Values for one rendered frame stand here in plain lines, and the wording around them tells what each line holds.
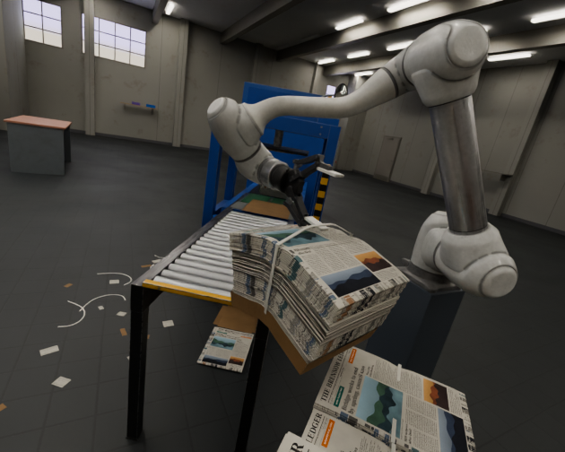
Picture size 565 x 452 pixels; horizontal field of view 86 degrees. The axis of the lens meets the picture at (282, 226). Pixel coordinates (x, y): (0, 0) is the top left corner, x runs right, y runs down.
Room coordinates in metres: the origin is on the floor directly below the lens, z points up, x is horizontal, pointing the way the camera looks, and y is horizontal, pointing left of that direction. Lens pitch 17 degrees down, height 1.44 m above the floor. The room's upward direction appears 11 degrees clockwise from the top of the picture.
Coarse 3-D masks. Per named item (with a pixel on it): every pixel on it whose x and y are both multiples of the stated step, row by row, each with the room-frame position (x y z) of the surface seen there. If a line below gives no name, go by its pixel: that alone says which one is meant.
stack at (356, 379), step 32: (352, 352) 0.81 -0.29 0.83; (352, 384) 0.68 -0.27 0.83; (384, 384) 0.70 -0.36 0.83; (416, 384) 0.72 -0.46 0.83; (320, 416) 0.56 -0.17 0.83; (352, 416) 0.58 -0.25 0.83; (384, 416) 0.59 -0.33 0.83; (416, 416) 0.61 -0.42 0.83; (448, 416) 0.63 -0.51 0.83; (352, 448) 0.49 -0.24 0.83; (384, 448) 0.51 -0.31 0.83; (416, 448) 0.52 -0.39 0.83; (448, 448) 0.54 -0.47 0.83
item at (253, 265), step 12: (264, 228) 0.90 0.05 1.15; (276, 228) 0.89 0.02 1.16; (288, 228) 0.88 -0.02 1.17; (300, 228) 0.89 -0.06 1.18; (312, 228) 0.90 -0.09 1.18; (240, 240) 0.78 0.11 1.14; (252, 240) 0.75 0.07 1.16; (264, 240) 0.71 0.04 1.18; (240, 252) 0.78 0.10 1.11; (252, 252) 0.74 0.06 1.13; (264, 252) 0.71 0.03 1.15; (240, 264) 0.78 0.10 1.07; (252, 264) 0.74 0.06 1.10; (264, 264) 0.70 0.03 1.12; (240, 276) 0.78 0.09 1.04; (252, 276) 0.74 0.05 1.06; (264, 276) 0.70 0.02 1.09; (240, 288) 0.77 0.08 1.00; (252, 288) 0.73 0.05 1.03; (252, 300) 0.72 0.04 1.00
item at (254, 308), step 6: (234, 294) 0.78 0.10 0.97; (234, 300) 0.78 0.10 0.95; (240, 300) 0.75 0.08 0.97; (246, 300) 0.74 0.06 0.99; (234, 306) 0.78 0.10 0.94; (240, 306) 0.75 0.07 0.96; (246, 306) 0.73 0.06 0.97; (252, 306) 0.71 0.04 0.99; (258, 306) 0.70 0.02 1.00; (246, 312) 0.73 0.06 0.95; (252, 312) 0.71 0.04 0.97; (258, 312) 0.70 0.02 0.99; (258, 318) 0.69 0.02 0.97
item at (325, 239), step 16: (272, 240) 0.70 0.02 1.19; (288, 240) 0.71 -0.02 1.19; (304, 240) 0.74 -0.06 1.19; (320, 240) 0.76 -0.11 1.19; (336, 240) 0.79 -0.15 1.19; (352, 240) 0.81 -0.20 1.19; (272, 256) 0.68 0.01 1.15; (288, 256) 0.64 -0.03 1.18; (272, 288) 0.68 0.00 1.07; (272, 304) 0.67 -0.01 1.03
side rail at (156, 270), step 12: (216, 216) 2.04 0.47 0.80; (204, 228) 1.76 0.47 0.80; (192, 240) 1.53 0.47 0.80; (180, 252) 1.36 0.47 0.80; (156, 264) 1.20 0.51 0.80; (168, 264) 1.22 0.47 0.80; (144, 276) 1.08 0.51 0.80; (132, 288) 1.01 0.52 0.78; (144, 288) 1.02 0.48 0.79; (132, 300) 1.01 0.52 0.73; (144, 300) 1.02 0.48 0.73
